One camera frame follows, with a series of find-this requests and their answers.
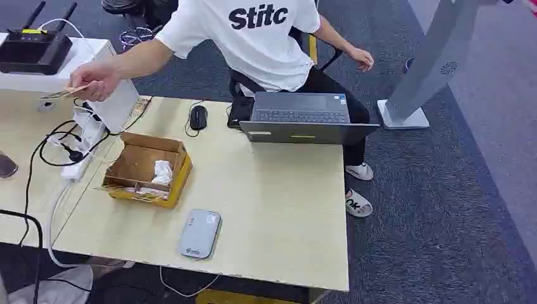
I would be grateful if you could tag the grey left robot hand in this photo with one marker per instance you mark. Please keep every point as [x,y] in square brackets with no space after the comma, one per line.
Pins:
[6,165]

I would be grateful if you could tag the person's right hand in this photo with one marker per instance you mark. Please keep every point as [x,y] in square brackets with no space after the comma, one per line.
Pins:
[98,79]

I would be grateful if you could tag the person's left hand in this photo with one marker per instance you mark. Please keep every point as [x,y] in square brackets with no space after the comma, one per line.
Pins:
[363,58]

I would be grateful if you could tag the tan card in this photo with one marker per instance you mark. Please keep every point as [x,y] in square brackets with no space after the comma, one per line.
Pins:
[67,92]

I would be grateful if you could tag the white cabinet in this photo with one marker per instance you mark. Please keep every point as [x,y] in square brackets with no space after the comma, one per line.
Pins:
[113,105]

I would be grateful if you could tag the round desk grommet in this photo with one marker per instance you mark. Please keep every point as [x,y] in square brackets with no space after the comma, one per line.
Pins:
[46,105]

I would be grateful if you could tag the grey floor stand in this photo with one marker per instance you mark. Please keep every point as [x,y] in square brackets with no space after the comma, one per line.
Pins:
[428,63]

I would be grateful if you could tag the black router with antennas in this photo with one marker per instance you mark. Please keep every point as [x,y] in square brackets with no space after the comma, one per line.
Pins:
[33,50]

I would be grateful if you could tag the white power strip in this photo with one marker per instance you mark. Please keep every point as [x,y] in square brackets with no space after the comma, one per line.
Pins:
[82,157]

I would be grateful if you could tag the cardboard box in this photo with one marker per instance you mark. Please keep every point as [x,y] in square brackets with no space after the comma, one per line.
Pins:
[138,161]

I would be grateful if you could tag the dark grey laptop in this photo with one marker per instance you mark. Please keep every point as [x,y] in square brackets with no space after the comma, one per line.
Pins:
[300,126]

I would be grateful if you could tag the black computer mouse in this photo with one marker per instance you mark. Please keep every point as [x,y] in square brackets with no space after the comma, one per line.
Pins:
[198,117]

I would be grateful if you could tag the person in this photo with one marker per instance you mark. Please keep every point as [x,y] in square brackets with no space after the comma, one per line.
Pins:
[256,50]

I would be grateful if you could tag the crumpled white paper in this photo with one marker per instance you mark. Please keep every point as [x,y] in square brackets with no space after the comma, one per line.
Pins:
[162,172]

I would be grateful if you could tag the plain white slipper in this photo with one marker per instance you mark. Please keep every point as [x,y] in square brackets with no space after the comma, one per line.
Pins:
[360,171]

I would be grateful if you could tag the white plastic bag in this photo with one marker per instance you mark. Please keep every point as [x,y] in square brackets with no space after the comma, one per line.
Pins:
[58,287]

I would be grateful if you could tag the white slipper with print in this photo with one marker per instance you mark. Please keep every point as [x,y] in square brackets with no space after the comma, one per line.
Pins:
[357,204]

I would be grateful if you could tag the grey card reader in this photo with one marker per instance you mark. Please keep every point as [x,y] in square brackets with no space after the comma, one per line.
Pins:
[200,233]

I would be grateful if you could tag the yellow box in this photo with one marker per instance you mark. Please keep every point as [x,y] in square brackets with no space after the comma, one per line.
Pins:
[235,298]

